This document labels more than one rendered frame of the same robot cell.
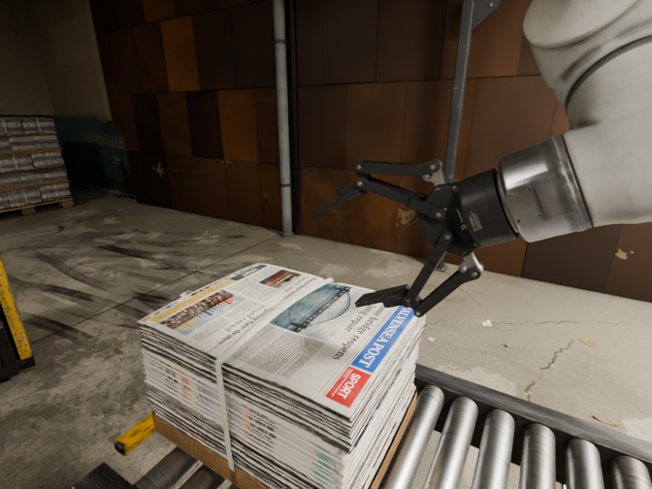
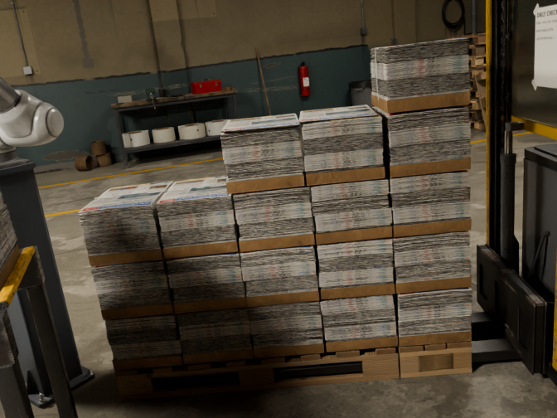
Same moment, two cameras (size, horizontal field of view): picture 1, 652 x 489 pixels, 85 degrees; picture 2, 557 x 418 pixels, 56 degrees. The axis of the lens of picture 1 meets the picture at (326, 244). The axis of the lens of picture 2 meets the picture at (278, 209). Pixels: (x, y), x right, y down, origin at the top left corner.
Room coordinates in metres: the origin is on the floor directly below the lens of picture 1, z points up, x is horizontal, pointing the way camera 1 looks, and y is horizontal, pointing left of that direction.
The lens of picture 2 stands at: (2.09, -0.23, 1.30)
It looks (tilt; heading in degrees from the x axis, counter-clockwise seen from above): 16 degrees down; 134
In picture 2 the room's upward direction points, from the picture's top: 7 degrees counter-clockwise
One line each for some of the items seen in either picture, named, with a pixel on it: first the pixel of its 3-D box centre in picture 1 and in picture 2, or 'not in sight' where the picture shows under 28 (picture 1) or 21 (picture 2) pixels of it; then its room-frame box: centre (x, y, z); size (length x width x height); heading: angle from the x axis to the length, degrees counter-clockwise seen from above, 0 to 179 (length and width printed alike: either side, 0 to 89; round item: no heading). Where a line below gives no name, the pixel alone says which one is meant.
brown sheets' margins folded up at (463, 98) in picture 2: not in sight; (419, 213); (1.08, 1.62, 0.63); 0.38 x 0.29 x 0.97; 131
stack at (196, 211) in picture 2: not in sight; (249, 278); (0.53, 1.14, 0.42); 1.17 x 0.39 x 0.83; 41
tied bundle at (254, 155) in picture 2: not in sight; (263, 152); (0.63, 1.23, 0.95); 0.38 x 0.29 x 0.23; 133
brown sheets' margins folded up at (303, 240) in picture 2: not in sight; (249, 282); (0.53, 1.14, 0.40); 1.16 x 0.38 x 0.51; 41
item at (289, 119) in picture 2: not in sight; (261, 122); (0.64, 1.22, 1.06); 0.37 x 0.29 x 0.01; 133
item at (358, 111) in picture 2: not in sight; (336, 113); (0.83, 1.43, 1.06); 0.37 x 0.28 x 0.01; 130
